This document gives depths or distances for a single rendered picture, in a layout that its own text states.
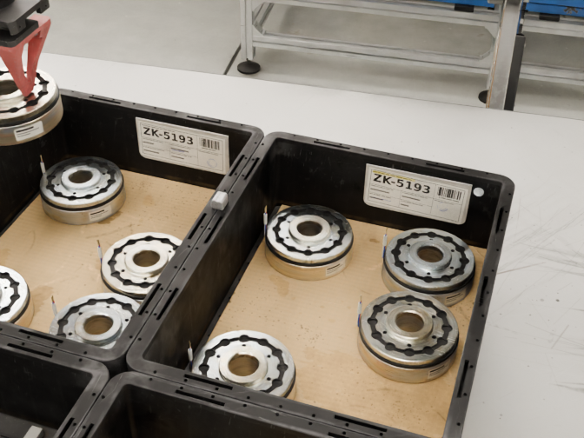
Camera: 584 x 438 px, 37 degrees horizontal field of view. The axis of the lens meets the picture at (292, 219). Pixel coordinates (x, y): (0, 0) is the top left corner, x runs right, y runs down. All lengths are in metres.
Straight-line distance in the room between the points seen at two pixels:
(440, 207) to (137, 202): 0.38
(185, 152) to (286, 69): 1.97
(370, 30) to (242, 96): 1.81
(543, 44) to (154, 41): 1.43
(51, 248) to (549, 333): 0.63
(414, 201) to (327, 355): 0.23
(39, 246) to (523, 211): 0.71
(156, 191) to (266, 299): 0.24
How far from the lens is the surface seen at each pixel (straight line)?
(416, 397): 0.89
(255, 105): 1.54
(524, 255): 1.28
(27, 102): 0.92
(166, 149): 1.12
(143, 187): 1.14
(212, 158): 1.10
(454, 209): 1.04
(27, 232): 1.10
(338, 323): 0.95
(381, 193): 1.05
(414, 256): 0.99
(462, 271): 0.99
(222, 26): 3.35
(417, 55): 2.91
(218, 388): 0.76
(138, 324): 0.82
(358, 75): 3.05
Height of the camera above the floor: 1.52
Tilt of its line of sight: 39 degrees down
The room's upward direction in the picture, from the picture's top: 1 degrees clockwise
